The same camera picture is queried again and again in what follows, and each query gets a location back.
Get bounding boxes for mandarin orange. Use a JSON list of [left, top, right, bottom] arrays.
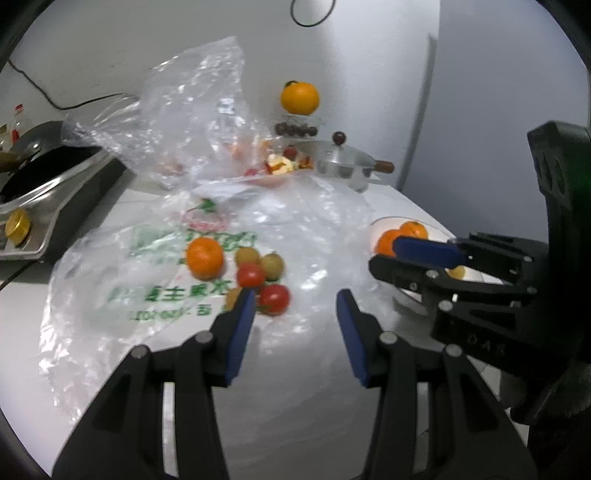
[[374, 229, 404, 258], [399, 221, 429, 240], [185, 237, 224, 281]]

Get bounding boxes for red cherry tomato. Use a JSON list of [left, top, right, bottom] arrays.
[[259, 284, 290, 316], [447, 265, 466, 280], [236, 263, 266, 289]]

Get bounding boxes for yellow-green small fruit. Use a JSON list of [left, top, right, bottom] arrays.
[[259, 252, 284, 281], [235, 247, 260, 267], [224, 287, 242, 311]]

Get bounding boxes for clear container of dark fruits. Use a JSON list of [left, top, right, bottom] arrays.
[[271, 114, 325, 139]]

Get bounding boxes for white plate black rim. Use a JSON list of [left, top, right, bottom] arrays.
[[368, 215, 509, 319]]

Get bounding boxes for steel saucepan with lid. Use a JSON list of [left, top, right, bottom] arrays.
[[294, 131, 394, 193]]

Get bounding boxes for printed flat plastic bag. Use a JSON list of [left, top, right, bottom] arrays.
[[39, 174, 375, 420]]

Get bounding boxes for red tomato in bag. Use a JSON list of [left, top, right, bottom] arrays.
[[283, 147, 297, 161]]

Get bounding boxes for orange peel scraps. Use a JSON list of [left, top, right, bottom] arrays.
[[266, 154, 315, 175]]

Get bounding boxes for large orange on container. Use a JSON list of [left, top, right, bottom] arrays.
[[280, 81, 321, 116]]

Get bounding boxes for steel gas stove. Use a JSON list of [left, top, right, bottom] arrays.
[[1, 151, 125, 262]]

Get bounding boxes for crumpled clear plastic bag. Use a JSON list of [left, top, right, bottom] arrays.
[[61, 37, 273, 190]]

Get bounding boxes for hood power cable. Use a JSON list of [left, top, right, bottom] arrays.
[[290, 0, 338, 28]]

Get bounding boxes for stove black power cable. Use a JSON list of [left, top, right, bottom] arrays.
[[8, 58, 129, 112]]

